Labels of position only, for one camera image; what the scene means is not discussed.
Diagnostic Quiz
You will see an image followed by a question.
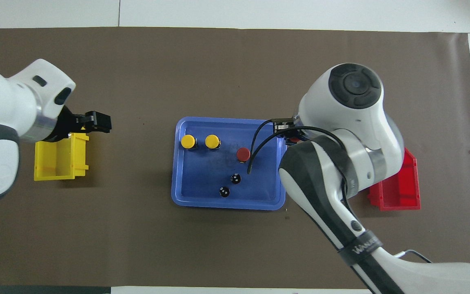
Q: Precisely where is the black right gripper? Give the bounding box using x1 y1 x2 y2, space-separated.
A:
273 118 301 146

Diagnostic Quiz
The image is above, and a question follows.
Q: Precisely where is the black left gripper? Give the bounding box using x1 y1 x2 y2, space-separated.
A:
45 105 112 143

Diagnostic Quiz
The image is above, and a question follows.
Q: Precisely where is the yellow push button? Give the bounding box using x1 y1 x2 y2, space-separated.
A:
180 134 198 151
205 134 222 151

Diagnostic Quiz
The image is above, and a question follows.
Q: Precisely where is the yellow plastic bin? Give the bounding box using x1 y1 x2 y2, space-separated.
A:
34 131 90 181

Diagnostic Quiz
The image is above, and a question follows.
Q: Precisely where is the blue plastic tray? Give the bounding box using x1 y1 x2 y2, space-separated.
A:
171 117 288 211

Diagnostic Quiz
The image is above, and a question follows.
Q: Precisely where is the red plastic bin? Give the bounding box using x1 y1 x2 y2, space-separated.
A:
367 147 421 211

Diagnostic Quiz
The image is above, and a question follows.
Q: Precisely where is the brown table mat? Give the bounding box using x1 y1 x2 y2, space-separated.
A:
0 27 470 290

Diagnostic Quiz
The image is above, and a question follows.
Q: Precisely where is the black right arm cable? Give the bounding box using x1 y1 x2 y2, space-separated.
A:
246 118 431 264

